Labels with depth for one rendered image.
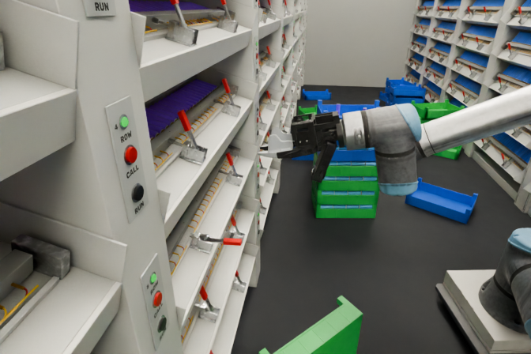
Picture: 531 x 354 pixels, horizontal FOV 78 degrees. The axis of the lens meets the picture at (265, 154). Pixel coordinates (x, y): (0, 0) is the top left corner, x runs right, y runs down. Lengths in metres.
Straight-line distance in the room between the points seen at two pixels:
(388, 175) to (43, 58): 0.71
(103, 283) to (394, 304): 1.15
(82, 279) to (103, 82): 0.19
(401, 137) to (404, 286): 0.80
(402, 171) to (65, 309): 0.69
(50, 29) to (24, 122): 0.07
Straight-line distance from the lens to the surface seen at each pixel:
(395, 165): 0.82
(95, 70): 0.31
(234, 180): 0.89
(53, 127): 0.28
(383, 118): 0.78
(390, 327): 1.32
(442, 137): 0.94
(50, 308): 0.37
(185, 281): 0.63
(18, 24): 0.31
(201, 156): 0.57
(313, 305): 1.32
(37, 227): 0.39
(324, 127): 0.79
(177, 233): 0.67
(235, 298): 1.11
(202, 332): 0.80
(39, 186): 0.36
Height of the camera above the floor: 0.98
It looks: 24 degrees down
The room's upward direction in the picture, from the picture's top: straight up
